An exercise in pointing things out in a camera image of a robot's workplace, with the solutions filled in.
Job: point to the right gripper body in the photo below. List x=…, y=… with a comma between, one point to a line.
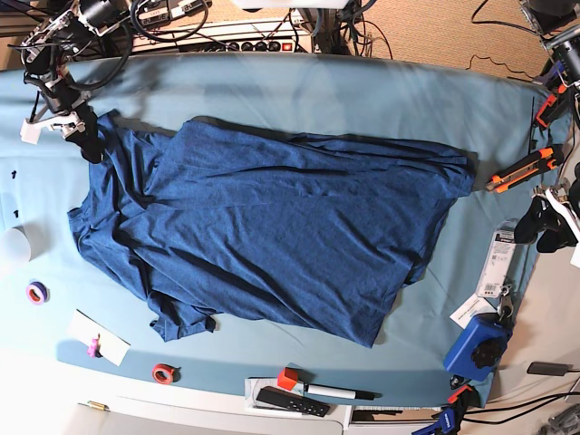
x=60, y=101

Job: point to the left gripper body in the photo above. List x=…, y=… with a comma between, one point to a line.
x=559, y=200

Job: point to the dark blue t-shirt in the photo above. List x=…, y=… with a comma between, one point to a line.
x=315, y=231

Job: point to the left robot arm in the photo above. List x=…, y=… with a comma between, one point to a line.
x=552, y=21

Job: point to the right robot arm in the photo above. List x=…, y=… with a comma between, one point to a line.
x=45, y=52

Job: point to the orange black utility knife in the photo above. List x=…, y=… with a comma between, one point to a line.
x=534, y=164

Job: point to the clear blister package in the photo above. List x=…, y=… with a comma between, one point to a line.
x=501, y=249

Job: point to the light blue table cloth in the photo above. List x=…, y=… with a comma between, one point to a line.
x=283, y=92

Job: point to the orange black clamp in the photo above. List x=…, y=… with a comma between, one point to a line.
x=553, y=108

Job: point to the white paper label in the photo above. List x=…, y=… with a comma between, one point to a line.
x=473, y=306

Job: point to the white plastic cup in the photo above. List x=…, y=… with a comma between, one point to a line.
x=15, y=250

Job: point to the black small device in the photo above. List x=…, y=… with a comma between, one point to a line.
x=548, y=369

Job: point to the blue clamp top right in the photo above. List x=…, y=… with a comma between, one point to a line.
x=549, y=76

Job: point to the blue clamp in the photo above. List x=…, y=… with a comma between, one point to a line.
x=549, y=76
x=447, y=423

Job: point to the blue box with knob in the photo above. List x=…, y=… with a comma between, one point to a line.
x=479, y=347

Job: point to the purple tape roll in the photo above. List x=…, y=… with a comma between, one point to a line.
x=37, y=293

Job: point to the orange clamp bottom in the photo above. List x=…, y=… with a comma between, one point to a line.
x=466, y=396

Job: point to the white card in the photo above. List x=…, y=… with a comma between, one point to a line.
x=83, y=329

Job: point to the blue clamp bottom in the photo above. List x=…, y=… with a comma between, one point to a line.
x=447, y=423

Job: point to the pink small toy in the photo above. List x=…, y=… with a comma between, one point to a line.
x=93, y=349

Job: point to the white power strip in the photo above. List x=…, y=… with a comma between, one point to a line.
x=269, y=35

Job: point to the red tape roll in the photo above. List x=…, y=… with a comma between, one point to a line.
x=163, y=373

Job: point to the white black marker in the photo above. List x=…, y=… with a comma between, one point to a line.
x=334, y=392

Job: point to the red small block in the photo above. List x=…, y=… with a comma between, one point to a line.
x=287, y=379

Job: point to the black remote control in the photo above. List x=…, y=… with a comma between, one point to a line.
x=292, y=402

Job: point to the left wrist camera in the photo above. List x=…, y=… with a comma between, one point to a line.
x=575, y=258

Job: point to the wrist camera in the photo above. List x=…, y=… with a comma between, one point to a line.
x=575, y=258
x=30, y=131

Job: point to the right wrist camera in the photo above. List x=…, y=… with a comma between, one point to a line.
x=30, y=131

